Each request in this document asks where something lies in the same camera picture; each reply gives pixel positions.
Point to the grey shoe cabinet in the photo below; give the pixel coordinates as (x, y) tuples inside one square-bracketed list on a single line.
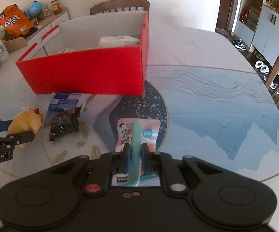
[(257, 26)]

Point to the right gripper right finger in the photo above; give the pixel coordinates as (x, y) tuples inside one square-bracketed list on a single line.
[(165, 166)]

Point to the silver snack wrapper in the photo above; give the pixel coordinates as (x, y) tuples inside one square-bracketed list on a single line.
[(68, 50)]

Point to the blue patterned table mat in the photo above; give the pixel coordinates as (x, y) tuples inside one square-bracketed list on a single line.
[(225, 117)]

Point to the brown wooden chair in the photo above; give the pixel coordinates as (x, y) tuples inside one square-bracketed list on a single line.
[(120, 16)]

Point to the blue tissue packet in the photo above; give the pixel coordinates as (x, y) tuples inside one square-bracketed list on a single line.
[(64, 101)]

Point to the white pink snack pouch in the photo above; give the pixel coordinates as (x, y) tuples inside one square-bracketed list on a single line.
[(149, 133)]

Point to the yellow cat toy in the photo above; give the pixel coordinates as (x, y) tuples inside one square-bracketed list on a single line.
[(30, 120)]

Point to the red-labelled jar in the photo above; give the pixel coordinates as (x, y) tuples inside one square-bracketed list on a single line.
[(56, 6)]

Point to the red cardboard box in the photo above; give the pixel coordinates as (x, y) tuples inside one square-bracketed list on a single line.
[(92, 70)]

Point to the teal silicone piece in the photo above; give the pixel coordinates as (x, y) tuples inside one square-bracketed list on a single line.
[(135, 157)]

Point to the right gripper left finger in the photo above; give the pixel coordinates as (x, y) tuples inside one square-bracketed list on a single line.
[(103, 169)]

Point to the blue globe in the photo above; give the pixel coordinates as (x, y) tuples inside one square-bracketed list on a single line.
[(34, 9)]

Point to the dark sneakers pair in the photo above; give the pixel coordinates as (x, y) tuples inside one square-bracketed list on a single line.
[(239, 44)]

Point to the orange snack bag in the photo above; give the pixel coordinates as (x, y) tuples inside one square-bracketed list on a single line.
[(15, 22)]

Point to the white drawer cabinet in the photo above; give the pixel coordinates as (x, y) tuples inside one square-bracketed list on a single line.
[(44, 26)]

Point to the black snack packet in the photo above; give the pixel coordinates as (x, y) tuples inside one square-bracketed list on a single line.
[(65, 123)]

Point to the white slippers pair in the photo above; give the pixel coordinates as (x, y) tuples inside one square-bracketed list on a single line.
[(263, 68)]

